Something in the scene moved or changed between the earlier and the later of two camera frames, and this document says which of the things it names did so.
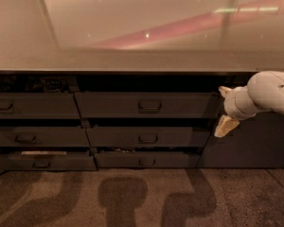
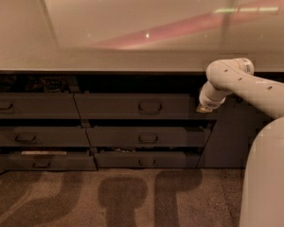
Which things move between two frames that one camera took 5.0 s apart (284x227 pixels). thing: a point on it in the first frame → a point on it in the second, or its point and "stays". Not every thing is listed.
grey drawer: x=56 y=105 stays
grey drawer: x=111 y=105 stays
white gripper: x=231 y=104 → x=208 y=103
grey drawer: x=39 y=136 stays
